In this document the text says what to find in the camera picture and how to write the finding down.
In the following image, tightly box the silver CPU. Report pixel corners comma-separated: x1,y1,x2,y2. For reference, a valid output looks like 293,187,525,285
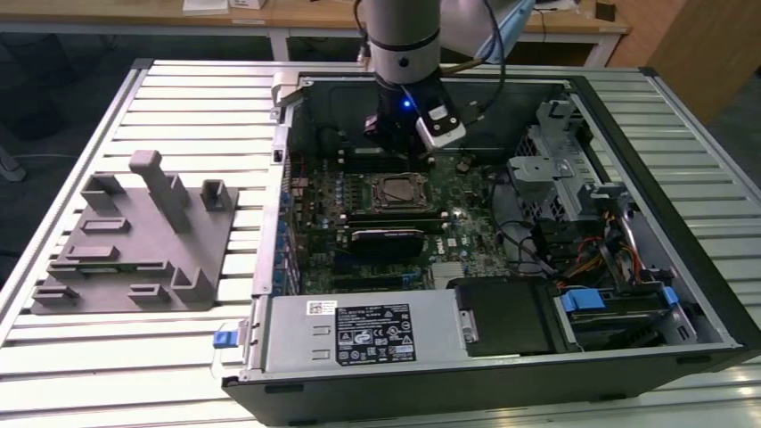
383,177,419,202

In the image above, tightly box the metal socket cover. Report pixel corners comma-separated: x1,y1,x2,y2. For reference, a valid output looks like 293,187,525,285
371,174,431,210

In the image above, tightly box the CPU socket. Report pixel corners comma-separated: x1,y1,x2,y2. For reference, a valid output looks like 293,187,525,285
369,172,433,213

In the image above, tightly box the green motherboard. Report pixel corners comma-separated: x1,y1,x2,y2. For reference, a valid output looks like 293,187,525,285
284,149,524,295

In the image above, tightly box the metal drive cage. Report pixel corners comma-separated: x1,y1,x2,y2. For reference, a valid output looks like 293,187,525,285
508,100,601,224

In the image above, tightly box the black graphics card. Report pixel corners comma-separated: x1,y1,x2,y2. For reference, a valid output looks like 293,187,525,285
348,227,428,262

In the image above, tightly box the silver chipset heatsink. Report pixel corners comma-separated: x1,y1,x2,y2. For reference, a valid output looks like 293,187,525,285
428,261,469,283

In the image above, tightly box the black expansion slot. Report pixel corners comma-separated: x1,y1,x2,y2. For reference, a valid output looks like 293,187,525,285
329,275,403,291

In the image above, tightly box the black plastic shroud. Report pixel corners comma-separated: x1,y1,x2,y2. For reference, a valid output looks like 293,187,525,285
447,275,567,358

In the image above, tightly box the wooden cabinet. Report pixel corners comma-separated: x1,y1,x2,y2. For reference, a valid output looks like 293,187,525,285
609,0,761,128

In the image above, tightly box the grey power supply unit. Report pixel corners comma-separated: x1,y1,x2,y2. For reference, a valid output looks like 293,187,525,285
260,292,477,371

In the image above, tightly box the hard disk in blue carrier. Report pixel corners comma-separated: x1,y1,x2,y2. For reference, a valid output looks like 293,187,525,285
556,287,683,353

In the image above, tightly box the wooden desk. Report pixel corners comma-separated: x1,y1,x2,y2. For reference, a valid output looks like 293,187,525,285
0,0,633,63

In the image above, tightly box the green RAM stick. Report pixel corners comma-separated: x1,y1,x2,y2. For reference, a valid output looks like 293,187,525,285
71,263,170,274

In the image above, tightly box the grey parts rack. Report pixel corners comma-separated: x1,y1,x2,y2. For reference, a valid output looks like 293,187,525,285
28,149,240,317

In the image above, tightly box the pale grey stand foot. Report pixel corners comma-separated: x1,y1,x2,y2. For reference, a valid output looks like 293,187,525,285
0,146,27,183

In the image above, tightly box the black open PC case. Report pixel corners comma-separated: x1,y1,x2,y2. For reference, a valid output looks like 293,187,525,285
219,66,761,427

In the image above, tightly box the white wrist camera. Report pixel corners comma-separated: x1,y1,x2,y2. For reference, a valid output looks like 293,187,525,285
413,104,468,148

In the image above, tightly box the hanging cable silver plug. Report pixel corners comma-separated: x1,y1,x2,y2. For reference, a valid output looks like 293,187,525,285
353,0,373,63

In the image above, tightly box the black camera cable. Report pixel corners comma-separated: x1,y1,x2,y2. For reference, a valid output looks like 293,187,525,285
460,0,508,128

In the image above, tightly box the black internal cable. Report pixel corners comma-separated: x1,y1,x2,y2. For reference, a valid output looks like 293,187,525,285
491,171,564,277

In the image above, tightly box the yellow power wire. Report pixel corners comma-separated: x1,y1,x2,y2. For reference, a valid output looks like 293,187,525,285
557,235,612,280

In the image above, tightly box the orange wire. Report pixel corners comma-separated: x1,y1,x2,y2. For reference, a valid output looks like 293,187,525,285
629,247,649,286

